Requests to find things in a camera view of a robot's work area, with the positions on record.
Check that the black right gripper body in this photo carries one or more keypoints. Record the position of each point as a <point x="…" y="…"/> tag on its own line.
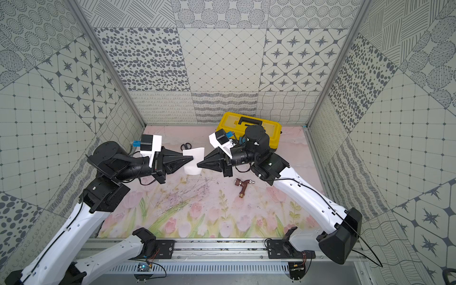
<point x="227" y="163"/>

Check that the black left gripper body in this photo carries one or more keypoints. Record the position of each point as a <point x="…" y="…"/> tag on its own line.
<point x="160" y="165"/>

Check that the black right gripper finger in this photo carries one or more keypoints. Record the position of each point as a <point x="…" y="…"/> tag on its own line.
<point x="211" y="164"/>
<point x="213" y="157"/>

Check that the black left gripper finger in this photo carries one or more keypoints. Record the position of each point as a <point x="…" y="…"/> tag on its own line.
<point x="170" y="156"/>
<point x="174" y="164"/>

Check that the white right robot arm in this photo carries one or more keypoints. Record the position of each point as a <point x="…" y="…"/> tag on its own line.
<point x="340" y="227"/>

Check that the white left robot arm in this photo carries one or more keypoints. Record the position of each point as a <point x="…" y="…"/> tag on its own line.
<point x="56" y="264"/>

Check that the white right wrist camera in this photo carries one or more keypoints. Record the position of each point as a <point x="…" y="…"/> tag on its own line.
<point x="219" y="139"/>

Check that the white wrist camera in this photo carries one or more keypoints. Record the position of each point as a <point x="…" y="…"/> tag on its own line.
<point x="148" y="146"/>
<point x="219" y="139"/>

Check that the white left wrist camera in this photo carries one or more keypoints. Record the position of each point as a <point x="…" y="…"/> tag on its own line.
<point x="148" y="146"/>

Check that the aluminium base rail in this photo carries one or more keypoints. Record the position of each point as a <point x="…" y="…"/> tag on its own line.
<point x="235" y="261"/>

